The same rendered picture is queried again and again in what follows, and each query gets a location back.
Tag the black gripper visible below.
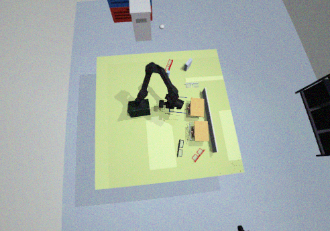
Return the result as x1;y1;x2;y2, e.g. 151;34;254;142
159;100;175;109

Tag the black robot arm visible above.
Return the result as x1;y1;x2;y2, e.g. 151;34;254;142
135;62;184;109

